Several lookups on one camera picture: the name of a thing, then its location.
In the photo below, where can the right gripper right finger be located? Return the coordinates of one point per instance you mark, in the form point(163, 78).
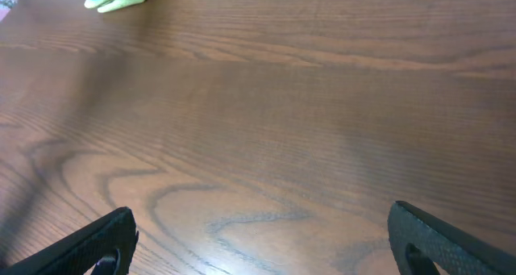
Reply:
point(424, 244)

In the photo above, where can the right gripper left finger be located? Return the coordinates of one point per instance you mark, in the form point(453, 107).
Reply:
point(105, 246)

